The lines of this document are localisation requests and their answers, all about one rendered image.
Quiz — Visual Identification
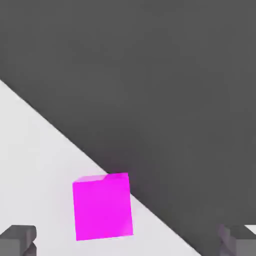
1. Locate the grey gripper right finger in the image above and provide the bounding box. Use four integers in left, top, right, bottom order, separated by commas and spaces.
217, 224, 256, 256

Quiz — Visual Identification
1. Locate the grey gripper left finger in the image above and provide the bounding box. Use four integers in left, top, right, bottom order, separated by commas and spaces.
0, 224, 38, 256

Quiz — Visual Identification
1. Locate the small magenta cube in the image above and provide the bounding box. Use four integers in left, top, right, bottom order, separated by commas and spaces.
72, 172, 134, 242

